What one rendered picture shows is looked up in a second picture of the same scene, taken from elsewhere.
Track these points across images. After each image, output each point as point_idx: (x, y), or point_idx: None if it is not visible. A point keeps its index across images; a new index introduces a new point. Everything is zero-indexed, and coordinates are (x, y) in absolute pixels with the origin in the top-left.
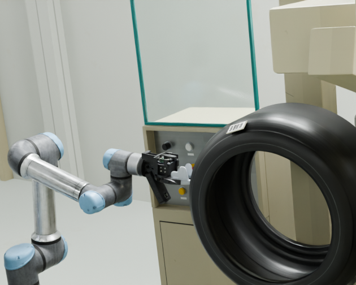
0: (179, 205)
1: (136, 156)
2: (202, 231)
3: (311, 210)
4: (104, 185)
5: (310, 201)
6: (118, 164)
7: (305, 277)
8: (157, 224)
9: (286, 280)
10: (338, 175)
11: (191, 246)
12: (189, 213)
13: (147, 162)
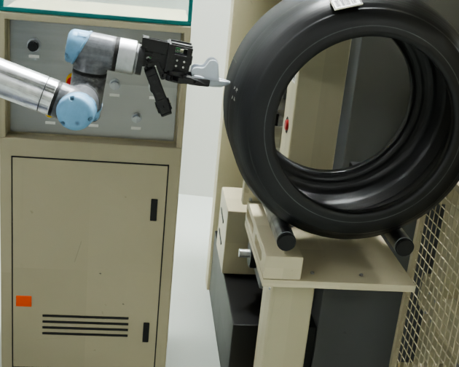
0: (41, 133)
1: (130, 42)
2: (261, 151)
3: (315, 127)
4: (82, 85)
5: (318, 116)
6: (100, 54)
7: (403, 202)
8: (7, 162)
9: (367, 209)
10: None
11: (63, 190)
12: (65, 143)
13: (148, 52)
